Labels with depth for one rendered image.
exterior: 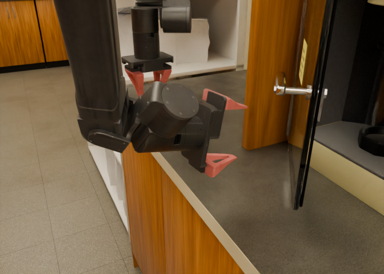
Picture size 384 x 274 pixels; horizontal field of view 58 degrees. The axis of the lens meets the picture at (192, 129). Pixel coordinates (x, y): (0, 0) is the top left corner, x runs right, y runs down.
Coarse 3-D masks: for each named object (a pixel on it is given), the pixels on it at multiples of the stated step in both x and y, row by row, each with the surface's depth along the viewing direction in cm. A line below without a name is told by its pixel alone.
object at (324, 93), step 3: (318, 87) 55; (324, 87) 54; (318, 90) 55; (324, 90) 54; (324, 93) 54; (321, 96) 55; (324, 96) 55; (321, 99) 55; (321, 102) 55; (315, 105) 57; (321, 105) 55; (315, 108) 57; (321, 108) 55; (321, 111) 55; (318, 114) 56; (318, 117) 56; (318, 120) 56
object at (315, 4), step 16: (320, 0) 51; (320, 16) 49; (304, 32) 70; (320, 32) 48; (320, 48) 48; (320, 64) 49; (304, 80) 62; (304, 96) 60; (304, 112) 58; (304, 128) 56; (288, 144) 83; (304, 144) 55; (304, 160) 56
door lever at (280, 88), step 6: (282, 72) 62; (276, 78) 60; (282, 78) 59; (276, 84) 57; (282, 84) 56; (306, 84) 55; (276, 90) 56; (282, 90) 55; (288, 90) 56; (294, 90) 55; (300, 90) 55; (306, 90) 55; (306, 96) 55
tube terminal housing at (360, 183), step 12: (312, 156) 83; (324, 156) 79; (336, 156) 76; (324, 168) 80; (336, 168) 77; (348, 168) 74; (360, 168) 71; (336, 180) 77; (348, 180) 74; (360, 180) 71; (372, 180) 69; (360, 192) 72; (372, 192) 69; (372, 204) 70
